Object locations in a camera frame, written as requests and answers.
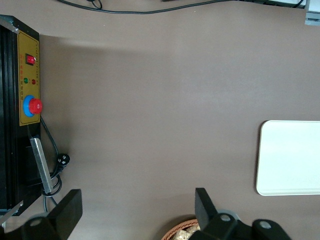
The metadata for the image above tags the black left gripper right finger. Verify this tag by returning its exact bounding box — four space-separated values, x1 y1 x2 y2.
191 187 291 240

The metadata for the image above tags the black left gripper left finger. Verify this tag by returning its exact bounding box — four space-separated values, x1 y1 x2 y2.
21 189 83 240

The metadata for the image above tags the cream plastic tray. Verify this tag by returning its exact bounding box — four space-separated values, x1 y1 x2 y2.
255 120 320 197

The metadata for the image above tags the clear bag of brown snacks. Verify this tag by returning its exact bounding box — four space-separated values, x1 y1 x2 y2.
186 223 201 235
174 229 192 240

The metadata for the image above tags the round brown wicker basket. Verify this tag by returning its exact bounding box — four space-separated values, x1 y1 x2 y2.
161 218 201 240

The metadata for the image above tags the silver metal bar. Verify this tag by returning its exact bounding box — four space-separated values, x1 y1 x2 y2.
29 137 55 194

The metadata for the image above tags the red emergency stop button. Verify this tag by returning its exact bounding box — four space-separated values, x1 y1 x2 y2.
22 94 43 118

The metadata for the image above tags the black control box yellow panel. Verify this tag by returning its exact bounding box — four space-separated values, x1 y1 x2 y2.
0 14 44 216

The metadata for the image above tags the silver white box edge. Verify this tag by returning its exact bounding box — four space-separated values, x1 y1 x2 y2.
304 0 320 26

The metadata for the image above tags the black power cable with plug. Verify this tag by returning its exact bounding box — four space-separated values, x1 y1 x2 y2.
39 116 71 213

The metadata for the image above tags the long thin black cable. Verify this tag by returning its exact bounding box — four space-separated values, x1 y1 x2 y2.
56 0 306 15

